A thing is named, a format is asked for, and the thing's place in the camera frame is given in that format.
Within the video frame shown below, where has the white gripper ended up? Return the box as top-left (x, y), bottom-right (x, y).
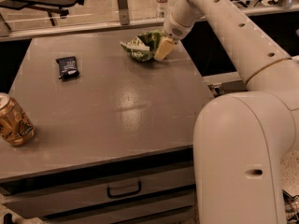
top-left (154, 3), bottom-right (200, 61)

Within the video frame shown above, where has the green jalapeno chip bag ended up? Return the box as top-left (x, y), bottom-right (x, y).
top-left (121, 30), bottom-right (164, 63)

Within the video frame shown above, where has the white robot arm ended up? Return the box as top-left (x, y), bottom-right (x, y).
top-left (164, 0), bottom-right (299, 224)

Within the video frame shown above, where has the brown green chip bag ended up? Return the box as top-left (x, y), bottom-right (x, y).
top-left (283, 191), bottom-right (299, 224)

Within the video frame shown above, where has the dark blue snack packet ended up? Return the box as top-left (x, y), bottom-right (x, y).
top-left (56, 56), bottom-right (79, 81)

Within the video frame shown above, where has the grey drawer cabinet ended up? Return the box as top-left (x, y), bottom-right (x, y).
top-left (0, 30), bottom-right (211, 224)

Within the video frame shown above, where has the gold soda can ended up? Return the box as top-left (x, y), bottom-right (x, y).
top-left (0, 92), bottom-right (35, 147)

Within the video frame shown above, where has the metal railing frame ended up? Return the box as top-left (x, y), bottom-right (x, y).
top-left (0, 0), bottom-right (299, 43)

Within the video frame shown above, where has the black drawer handle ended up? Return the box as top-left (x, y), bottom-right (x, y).
top-left (107, 181), bottom-right (142, 199)

